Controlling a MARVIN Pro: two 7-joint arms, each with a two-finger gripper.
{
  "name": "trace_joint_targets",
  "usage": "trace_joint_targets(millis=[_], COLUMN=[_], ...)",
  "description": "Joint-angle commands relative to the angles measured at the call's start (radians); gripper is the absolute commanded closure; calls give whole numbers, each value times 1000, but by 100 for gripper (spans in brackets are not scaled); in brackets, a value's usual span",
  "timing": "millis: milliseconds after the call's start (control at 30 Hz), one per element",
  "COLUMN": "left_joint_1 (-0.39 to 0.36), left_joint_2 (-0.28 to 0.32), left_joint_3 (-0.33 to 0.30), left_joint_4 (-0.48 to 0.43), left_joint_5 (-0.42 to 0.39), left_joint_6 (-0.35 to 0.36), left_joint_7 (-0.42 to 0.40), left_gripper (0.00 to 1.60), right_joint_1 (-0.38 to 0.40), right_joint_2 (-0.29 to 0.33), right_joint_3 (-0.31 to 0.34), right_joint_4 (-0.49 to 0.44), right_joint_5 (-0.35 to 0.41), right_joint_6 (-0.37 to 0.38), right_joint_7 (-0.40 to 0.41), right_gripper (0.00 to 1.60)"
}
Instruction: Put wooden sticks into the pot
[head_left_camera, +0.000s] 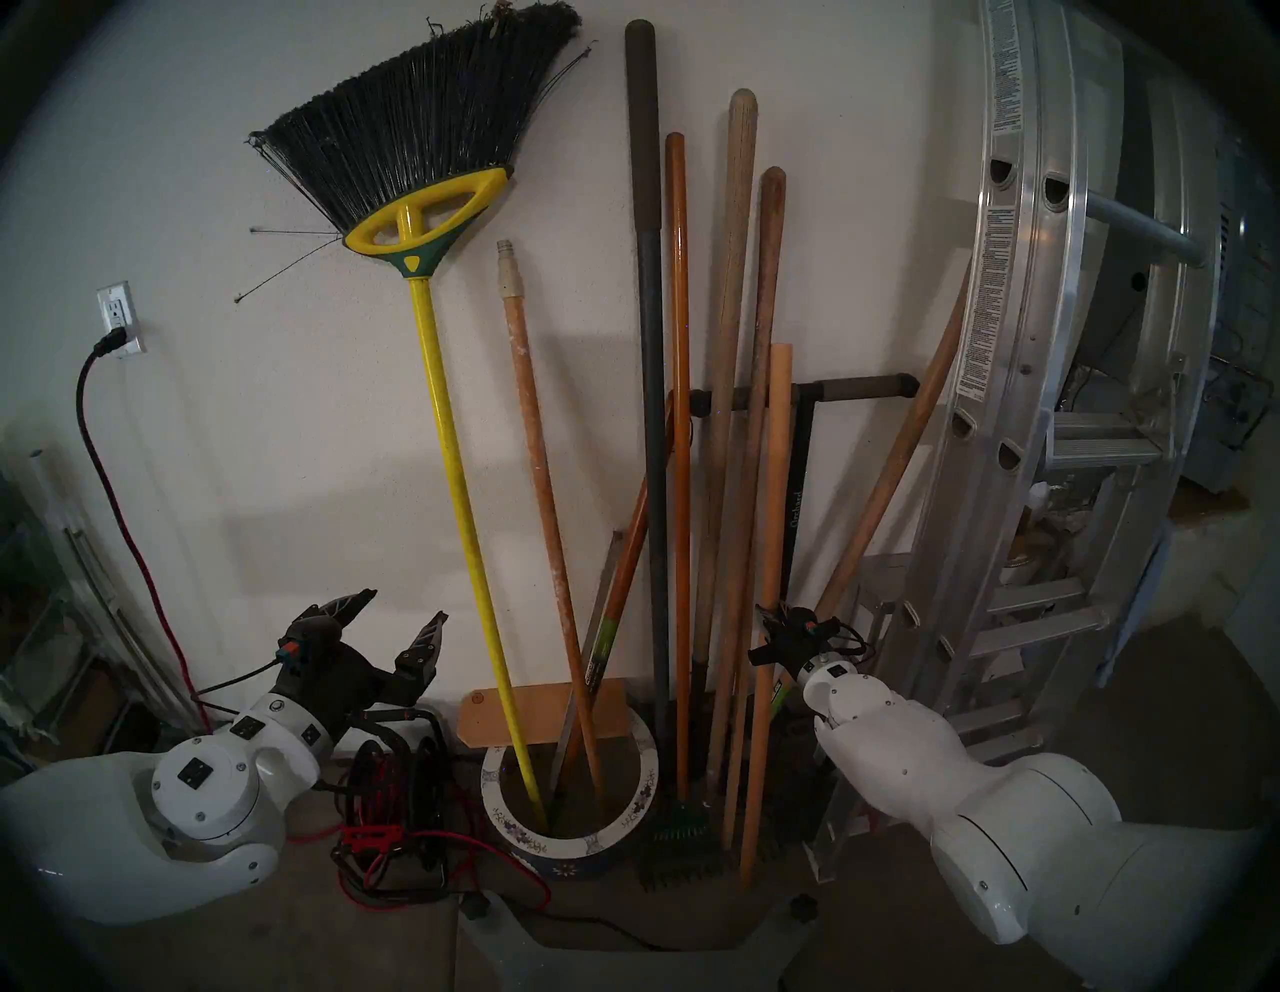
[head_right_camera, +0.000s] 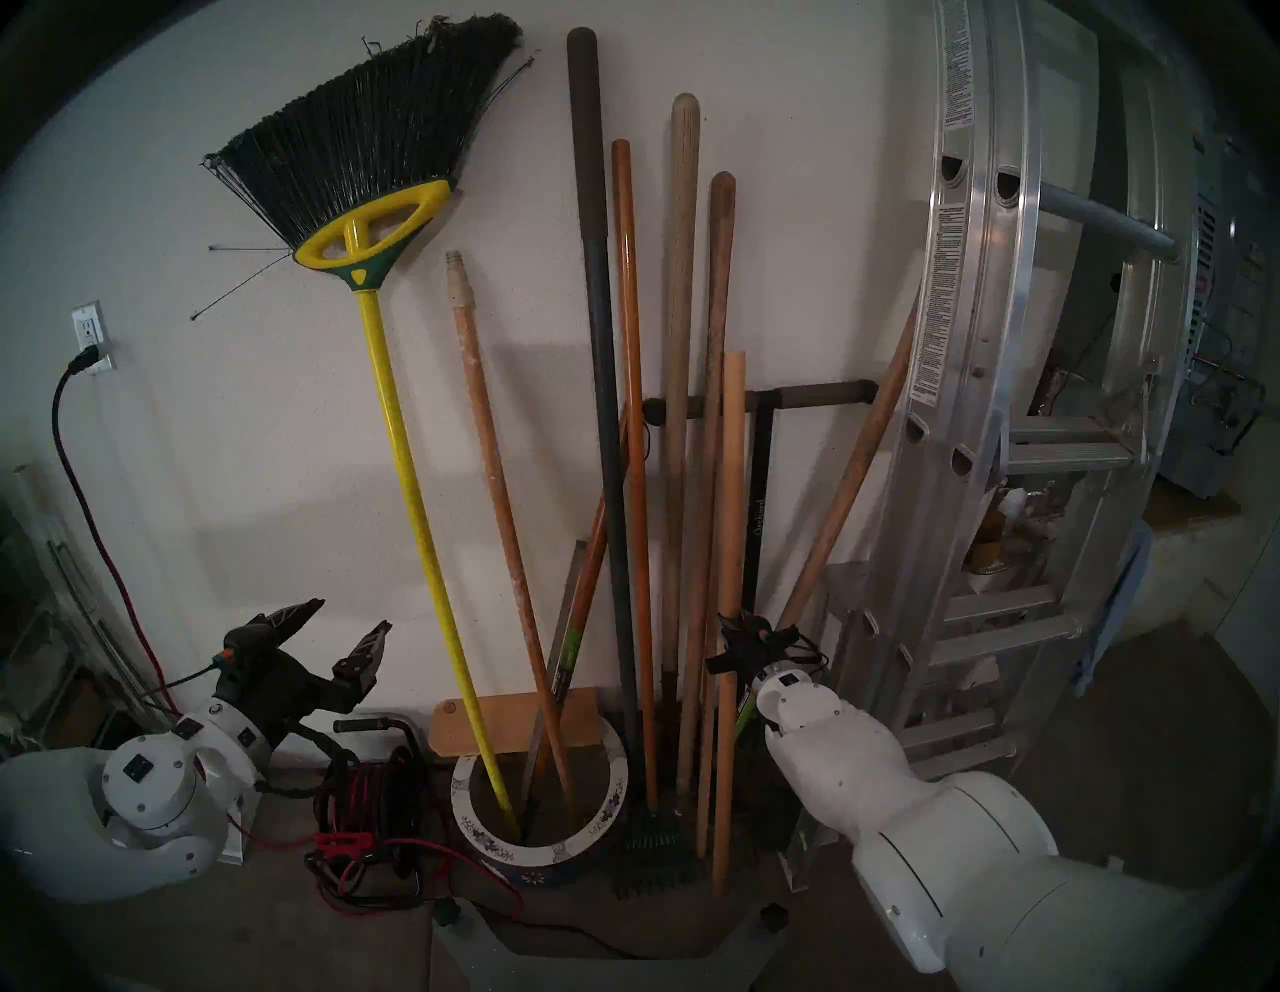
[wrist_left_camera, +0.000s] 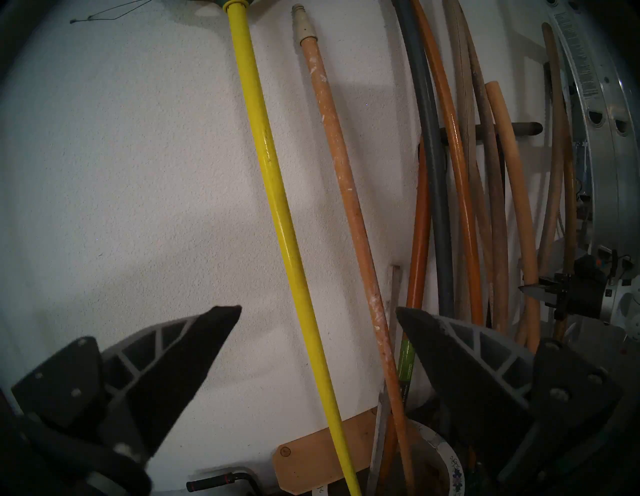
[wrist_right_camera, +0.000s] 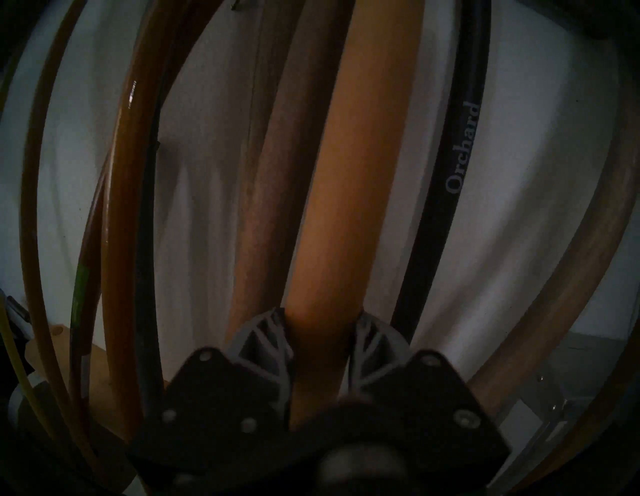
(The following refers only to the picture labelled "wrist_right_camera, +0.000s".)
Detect black T-handle garden tool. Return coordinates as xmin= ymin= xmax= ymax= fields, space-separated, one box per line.
xmin=390 ymin=0 xmax=493 ymax=346

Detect dark brown wooden handle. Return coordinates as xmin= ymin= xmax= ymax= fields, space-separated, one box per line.
xmin=280 ymin=0 xmax=358 ymax=281

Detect green rake with orange handle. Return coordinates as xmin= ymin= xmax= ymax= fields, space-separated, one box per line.
xmin=100 ymin=0 xmax=173 ymax=441

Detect plain flat-topped wooden stick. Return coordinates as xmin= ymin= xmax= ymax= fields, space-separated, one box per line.
xmin=286 ymin=0 xmax=427 ymax=428

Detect aluminium step ladder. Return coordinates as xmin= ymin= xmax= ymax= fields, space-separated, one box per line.
xmin=487 ymin=327 xmax=640 ymax=493

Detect paint-stained wooden pole white tip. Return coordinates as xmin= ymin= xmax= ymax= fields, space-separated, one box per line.
xmin=19 ymin=0 xmax=101 ymax=466

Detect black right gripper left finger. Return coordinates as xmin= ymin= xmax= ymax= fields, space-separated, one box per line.
xmin=127 ymin=307 xmax=296 ymax=471

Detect leaning light brown wooden handle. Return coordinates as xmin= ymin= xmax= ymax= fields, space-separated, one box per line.
xmin=467 ymin=30 xmax=640 ymax=416

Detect pale thick wooden handle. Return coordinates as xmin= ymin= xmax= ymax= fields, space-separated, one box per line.
xmin=225 ymin=0 xmax=311 ymax=346

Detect light wooden board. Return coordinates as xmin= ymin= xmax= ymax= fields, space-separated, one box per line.
xmin=24 ymin=324 xmax=131 ymax=441

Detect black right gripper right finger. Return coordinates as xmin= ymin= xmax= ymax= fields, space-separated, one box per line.
xmin=345 ymin=311 xmax=511 ymax=481

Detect orange handle with green label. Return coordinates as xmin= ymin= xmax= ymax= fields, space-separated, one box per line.
xmin=67 ymin=150 xmax=113 ymax=426

